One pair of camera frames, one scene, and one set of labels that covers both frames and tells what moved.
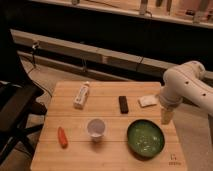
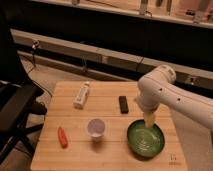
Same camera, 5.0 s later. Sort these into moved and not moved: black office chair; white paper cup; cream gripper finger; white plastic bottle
Moved: cream gripper finger
Not moved: white plastic bottle; white paper cup; black office chair
